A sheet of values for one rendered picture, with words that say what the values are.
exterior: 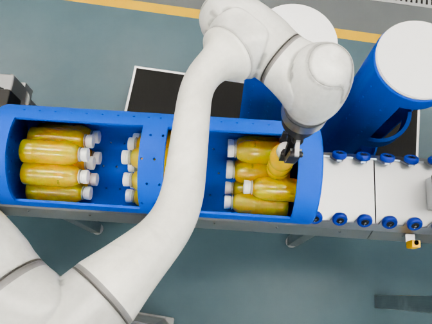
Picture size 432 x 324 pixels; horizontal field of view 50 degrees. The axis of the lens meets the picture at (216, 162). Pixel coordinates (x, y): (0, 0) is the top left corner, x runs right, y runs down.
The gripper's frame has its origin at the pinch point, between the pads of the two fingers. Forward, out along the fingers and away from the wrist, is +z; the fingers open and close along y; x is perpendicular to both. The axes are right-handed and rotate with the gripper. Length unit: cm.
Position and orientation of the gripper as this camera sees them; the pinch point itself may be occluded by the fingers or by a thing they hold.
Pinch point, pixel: (287, 146)
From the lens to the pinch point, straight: 110.2
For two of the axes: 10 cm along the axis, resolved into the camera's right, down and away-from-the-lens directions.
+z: 0.0, 2.7, 9.6
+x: -10.0, -0.6, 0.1
